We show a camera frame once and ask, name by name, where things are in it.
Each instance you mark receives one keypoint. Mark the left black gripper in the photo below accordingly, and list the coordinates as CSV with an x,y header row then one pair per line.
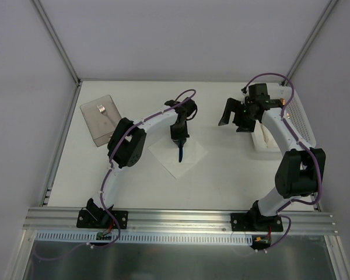
x,y
179,136

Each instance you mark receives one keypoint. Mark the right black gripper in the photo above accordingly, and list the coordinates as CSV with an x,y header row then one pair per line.
x,y
240,115

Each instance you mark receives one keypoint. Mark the white paper napkin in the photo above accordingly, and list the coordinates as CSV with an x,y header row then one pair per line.
x,y
167,153

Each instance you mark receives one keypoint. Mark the silver metal fork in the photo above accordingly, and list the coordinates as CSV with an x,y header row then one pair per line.
x,y
112,114

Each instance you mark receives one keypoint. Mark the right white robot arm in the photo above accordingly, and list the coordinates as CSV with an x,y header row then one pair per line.
x,y
301,169

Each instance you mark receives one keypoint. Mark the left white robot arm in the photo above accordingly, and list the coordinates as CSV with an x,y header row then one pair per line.
x,y
125,149

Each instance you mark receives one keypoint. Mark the copper spoon in basket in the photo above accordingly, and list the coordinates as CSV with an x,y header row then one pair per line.
x,y
283,101

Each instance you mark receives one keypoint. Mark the white perforated plastic basket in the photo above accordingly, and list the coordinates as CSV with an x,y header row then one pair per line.
x,y
297,128

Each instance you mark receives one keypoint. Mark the smoky transparent plastic container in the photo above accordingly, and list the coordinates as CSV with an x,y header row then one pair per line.
x,y
99,126

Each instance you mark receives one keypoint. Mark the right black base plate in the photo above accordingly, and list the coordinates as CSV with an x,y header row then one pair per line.
x,y
249,222

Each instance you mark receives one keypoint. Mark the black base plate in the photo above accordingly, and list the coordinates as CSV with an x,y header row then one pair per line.
x,y
99,219
249,222

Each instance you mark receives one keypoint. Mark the white slotted cable duct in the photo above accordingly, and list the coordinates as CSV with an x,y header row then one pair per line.
x,y
146,238

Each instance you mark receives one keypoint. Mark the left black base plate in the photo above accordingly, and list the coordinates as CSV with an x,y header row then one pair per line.
x,y
99,219

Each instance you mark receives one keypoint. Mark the aluminium mounting rail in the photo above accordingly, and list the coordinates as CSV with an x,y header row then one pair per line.
x,y
181,221

